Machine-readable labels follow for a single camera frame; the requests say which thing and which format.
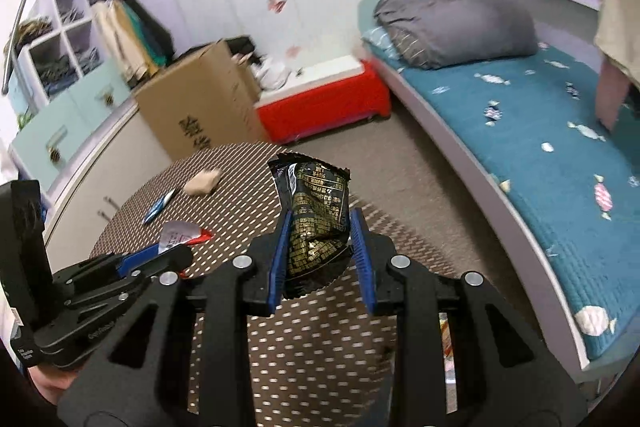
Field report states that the red white wrapper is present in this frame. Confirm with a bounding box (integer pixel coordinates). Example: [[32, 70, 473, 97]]
[[158, 221, 214, 254]]

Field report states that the black gold snack wrapper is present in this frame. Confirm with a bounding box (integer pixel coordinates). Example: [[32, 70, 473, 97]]
[[268, 152, 352, 300]]

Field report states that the operator left hand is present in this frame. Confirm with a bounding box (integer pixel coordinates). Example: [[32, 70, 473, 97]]
[[28, 364, 79, 405]]

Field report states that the crumpled white tissue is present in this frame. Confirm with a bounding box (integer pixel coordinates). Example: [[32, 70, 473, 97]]
[[574, 306, 617, 337]]

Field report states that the brown dotted tablecloth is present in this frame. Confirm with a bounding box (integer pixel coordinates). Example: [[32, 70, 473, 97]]
[[89, 140, 459, 427]]

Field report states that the blue white tube wrapper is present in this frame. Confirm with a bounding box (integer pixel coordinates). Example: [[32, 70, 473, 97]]
[[141, 187, 178, 225]]

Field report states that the mint drawer cabinet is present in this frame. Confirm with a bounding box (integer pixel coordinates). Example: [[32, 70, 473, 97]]
[[8, 0, 184, 270]]

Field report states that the beige folded cloth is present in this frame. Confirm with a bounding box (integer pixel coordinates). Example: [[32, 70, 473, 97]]
[[182, 168, 222, 196]]

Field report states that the large cardboard box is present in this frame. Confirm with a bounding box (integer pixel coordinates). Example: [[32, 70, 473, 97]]
[[134, 41, 269, 160]]

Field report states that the teal bed mattress cover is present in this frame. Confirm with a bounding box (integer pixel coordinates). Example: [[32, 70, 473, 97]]
[[372, 42, 639, 360]]

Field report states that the white plastic bag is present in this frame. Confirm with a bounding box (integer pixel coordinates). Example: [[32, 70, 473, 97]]
[[250, 56, 293, 91]]

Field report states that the red storage bench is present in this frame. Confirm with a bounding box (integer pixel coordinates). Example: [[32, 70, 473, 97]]
[[256, 61, 392, 144]]

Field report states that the grey folded duvet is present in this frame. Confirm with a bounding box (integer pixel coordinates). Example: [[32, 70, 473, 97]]
[[374, 0, 538, 69]]

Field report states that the person in beige shirt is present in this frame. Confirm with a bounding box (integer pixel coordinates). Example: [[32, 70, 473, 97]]
[[594, 0, 639, 130]]

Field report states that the white bed frame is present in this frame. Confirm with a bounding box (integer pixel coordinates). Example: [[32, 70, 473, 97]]
[[369, 53, 591, 373]]

